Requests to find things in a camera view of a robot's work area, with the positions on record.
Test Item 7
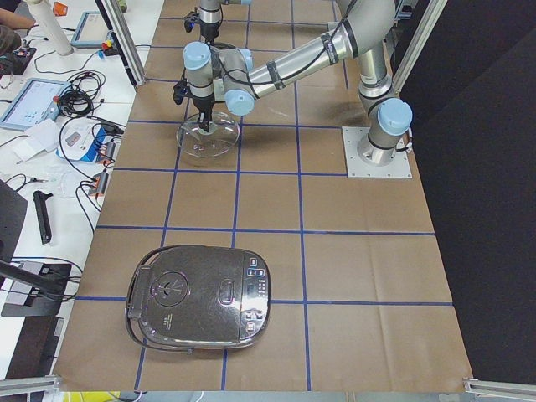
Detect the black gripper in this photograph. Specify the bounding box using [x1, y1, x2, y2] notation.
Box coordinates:
[193, 95, 214, 132]

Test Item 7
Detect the glass pot lid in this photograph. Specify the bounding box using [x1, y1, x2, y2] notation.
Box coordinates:
[176, 111, 240, 158]

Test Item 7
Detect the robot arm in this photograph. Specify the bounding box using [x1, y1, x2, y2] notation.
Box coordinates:
[173, 1, 413, 166]
[197, 0, 252, 44]

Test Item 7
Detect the blue white box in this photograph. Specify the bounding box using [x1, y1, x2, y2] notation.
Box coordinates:
[56, 118, 106, 162]

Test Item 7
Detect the teach pendant tablet far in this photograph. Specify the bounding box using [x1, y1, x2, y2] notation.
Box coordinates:
[70, 11, 111, 49]

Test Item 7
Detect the teach pendant tablet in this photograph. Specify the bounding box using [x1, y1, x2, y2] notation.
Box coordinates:
[1, 78, 70, 131]
[70, 11, 111, 49]

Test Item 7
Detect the teach pendant tablet near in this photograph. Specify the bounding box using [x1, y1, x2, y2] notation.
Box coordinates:
[1, 78, 70, 131]

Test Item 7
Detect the black rice cooker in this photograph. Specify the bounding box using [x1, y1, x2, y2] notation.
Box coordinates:
[125, 245, 271, 353]

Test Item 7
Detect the black bar tool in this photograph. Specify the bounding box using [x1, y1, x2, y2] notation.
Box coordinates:
[33, 190, 53, 245]

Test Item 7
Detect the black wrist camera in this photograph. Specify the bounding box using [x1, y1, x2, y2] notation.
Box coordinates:
[173, 80, 189, 106]
[183, 11, 199, 33]

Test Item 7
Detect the aluminium frame post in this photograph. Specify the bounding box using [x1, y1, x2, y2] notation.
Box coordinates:
[95, 0, 146, 87]

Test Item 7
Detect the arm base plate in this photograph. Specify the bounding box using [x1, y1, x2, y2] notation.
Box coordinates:
[342, 126, 412, 179]

